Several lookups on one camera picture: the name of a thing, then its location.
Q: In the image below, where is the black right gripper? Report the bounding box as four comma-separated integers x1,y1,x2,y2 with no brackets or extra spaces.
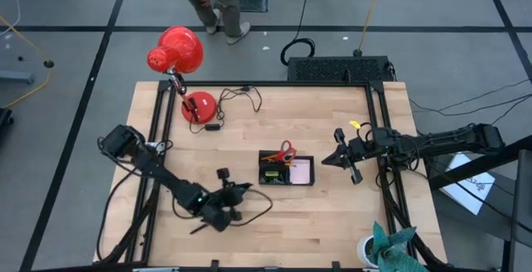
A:
321,127,376,186

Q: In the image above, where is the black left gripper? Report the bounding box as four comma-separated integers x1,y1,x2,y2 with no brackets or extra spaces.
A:
200,166,254,234

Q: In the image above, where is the pink sticky note pad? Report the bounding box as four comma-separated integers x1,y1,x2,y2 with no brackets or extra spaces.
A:
288,159,312,184

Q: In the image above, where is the black mesh desk organizer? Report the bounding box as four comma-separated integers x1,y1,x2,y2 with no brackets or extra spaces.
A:
258,150,316,187

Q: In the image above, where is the black vented computer case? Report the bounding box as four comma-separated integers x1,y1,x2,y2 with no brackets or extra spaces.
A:
286,55,395,84

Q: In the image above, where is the white plant pot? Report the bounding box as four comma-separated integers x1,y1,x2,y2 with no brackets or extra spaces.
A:
356,234,377,270

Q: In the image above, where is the green leafy plant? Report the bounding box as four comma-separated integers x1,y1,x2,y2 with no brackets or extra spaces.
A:
365,220,430,272

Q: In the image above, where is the white floor sign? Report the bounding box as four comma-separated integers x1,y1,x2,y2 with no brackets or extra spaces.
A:
439,153,496,217

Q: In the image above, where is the black stand beam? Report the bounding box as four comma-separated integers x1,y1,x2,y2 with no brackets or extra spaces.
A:
427,134,532,272

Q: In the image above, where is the red desk lamp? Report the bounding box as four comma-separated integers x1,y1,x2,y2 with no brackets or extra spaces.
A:
145,25,219,126

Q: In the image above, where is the black floor object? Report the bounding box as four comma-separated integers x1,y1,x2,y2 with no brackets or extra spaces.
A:
0,107,14,128

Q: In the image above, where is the grey floor object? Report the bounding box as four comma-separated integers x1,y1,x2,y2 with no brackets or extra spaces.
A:
0,70,37,85

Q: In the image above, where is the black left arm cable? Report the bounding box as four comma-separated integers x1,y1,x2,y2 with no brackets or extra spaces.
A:
172,188,274,228

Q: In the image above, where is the black lamp cable with adapter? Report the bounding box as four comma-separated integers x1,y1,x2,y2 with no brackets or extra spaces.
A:
189,84,264,135

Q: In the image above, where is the black aluminium table frame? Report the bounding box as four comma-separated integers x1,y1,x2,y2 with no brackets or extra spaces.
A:
94,79,448,272

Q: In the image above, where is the black hanging cable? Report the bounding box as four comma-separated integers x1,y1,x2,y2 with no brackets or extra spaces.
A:
279,0,317,67

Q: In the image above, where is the yellow hanging cable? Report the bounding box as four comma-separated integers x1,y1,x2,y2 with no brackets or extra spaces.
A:
352,0,388,57

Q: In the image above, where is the yellow floor cable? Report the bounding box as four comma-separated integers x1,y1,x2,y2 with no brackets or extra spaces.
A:
0,15,56,110

